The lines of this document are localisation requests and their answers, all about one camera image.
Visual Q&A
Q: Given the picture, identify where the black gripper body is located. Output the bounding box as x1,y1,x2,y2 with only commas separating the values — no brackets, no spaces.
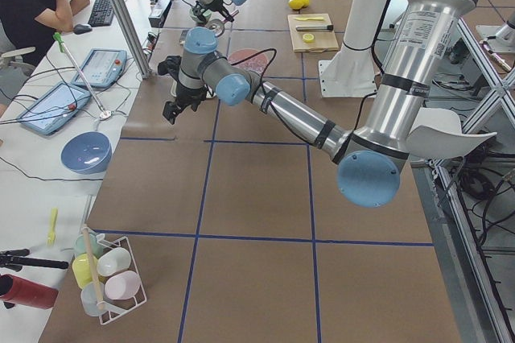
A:
194,0,227,14
158,56,205,113

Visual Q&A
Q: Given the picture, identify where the metal ice scoop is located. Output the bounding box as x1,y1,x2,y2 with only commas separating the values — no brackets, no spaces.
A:
205,19,231,37

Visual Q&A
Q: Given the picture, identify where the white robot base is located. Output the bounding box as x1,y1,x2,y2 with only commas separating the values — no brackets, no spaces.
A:
319,0,389,97

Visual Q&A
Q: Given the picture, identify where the pile of clear ice cubes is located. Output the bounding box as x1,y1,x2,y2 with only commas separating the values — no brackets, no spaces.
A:
237,54,268,74

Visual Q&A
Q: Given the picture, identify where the green cup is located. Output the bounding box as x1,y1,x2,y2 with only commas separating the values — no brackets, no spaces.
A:
73,230,103,258

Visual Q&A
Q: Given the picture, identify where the white cup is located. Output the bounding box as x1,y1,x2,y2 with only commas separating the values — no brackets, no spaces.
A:
97,247,132,277

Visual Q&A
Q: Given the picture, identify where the pink cup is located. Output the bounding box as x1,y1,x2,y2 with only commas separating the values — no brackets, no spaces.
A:
105,271,141,300

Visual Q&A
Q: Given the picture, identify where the yellow cup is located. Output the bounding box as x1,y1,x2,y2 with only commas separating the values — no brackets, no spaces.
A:
72,254,93,289

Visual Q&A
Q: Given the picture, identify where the clear cup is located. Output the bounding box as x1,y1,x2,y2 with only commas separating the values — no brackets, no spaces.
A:
80,283,106,316

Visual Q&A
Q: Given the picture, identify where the green bowl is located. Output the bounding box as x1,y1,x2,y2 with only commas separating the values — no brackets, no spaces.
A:
189,6,212,24

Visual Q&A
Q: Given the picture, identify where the pink bowl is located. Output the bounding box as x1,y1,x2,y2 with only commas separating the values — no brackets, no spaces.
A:
228,48,269,75

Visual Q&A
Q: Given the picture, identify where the whole yellow lemon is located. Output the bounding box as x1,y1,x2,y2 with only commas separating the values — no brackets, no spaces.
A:
288,0,304,10

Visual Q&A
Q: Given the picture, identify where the yellow plastic knife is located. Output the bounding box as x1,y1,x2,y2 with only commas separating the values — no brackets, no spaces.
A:
294,16,325,22

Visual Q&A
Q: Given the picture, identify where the far teach pendant tablet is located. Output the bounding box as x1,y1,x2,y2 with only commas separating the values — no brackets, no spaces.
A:
80,48,128,89

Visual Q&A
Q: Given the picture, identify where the teach pendant tablet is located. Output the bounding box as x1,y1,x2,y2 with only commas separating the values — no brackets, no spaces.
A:
17,81,92,136
80,48,128,89

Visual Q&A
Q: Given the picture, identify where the lemon half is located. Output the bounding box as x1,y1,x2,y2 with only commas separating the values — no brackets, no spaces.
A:
302,33,315,43

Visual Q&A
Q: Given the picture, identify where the wooden cutting board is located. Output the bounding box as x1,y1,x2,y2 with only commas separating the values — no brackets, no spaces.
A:
287,13,340,53

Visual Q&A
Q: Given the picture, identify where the blue bowl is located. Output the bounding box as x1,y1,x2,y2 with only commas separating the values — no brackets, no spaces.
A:
60,131,112,175

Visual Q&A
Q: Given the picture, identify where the steel cylinder tool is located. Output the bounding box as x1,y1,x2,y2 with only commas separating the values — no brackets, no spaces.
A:
295,24,334,32

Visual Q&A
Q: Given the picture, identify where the black keyboard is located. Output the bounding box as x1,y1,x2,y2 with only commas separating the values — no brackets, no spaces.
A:
88,0,114,27

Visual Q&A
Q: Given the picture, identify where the near teach pendant tablet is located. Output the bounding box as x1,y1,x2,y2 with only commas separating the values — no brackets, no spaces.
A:
17,81,92,136

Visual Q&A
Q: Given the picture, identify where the computer mouse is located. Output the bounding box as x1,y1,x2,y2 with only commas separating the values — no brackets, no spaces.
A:
72,23,93,35

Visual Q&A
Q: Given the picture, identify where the wooden rack rod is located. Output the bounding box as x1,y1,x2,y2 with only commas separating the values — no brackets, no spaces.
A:
81,225,105,309

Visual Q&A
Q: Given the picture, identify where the seated person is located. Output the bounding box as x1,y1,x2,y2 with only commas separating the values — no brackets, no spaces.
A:
1,0,90,66

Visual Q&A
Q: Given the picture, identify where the yellow plastic fork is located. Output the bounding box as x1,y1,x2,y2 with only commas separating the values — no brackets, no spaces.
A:
47,208,59,246

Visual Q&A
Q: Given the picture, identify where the red bottle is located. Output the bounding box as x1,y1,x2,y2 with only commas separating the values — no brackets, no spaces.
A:
1,274,59,309

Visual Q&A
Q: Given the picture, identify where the aluminium frame post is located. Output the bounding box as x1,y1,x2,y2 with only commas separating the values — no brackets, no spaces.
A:
110,0,152,80

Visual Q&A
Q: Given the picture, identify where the white wire cup rack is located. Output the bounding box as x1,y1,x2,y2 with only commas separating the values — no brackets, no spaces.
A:
80,228,147,325

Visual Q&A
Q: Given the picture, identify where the black handled tool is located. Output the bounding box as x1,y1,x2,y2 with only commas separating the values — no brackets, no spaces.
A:
1,249,69,272

